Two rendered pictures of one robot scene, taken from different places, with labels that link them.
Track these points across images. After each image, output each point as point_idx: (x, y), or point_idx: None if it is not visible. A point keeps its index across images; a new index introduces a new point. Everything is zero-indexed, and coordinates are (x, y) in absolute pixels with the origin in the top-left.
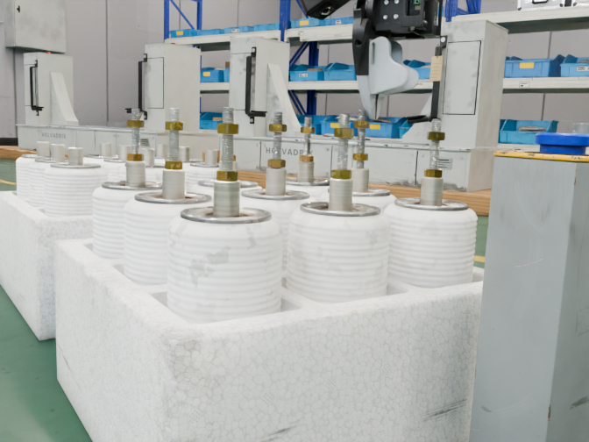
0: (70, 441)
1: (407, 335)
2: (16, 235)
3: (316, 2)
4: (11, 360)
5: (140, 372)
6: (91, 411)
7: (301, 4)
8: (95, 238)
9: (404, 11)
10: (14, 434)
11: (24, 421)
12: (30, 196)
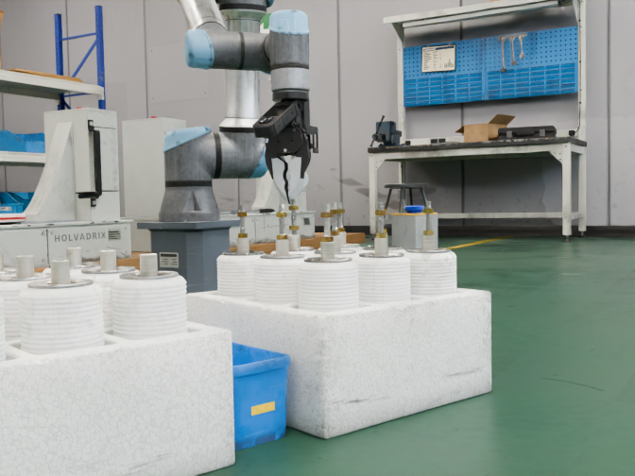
0: (410, 420)
1: None
2: (121, 388)
3: (280, 129)
4: (291, 463)
5: (468, 321)
6: (407, 395)
7: (271, 129)
8: (350, 298)
9: (314, 144)
10: (414, 433)
11: (396, 434)
12: (77, 338)
